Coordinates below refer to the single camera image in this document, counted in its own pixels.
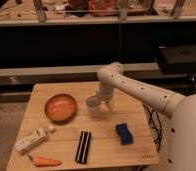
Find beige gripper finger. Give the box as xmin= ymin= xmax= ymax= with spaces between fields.
xmin=105 ymin=101 xmax=113 ymax=112
xmin=89 ymin=95 xmax=101 ymax=106

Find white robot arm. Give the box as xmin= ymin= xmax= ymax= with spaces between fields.
xmin=95 ymin=62 xmax=196 ymax=171

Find orange ceramic bowl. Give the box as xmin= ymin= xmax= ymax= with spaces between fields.
xmin=44 ymin=94 xmax=77 ymax=122

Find blue sponge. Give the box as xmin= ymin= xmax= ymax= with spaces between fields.
xmin=115 ymin=123 xmax=133 ymax=145

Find wooden table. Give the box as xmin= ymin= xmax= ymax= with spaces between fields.
xmin=6 ymin=79 xmax=161 ymax=171

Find black box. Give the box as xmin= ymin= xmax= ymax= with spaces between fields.
xmin=156 ymin=45 xmax=196 ymax=74

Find orange carrot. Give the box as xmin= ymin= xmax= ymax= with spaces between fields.
xmin=29 ymin=155 xmax=62 ymax=167

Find white plastic bottle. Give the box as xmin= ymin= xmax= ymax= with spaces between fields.
xmin=15 ymin=125 xmax=55 ymax=154

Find background workbench shelf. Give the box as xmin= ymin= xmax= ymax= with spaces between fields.
xmin=0 ymin=0 xmax=196 ymax=26

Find black cables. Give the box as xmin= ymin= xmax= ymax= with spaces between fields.
xmin=142 ymin=104 xmax=165 ymax=153

